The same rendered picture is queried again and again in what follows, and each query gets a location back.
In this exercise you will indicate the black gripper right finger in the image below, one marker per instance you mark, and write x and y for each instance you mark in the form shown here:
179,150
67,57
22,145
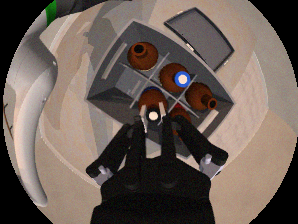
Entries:
210,157

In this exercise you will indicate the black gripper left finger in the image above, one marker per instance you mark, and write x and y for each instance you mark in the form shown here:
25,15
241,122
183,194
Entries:
111,158

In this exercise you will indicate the grey divided crate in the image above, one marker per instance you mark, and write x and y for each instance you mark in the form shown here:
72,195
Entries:
113,96

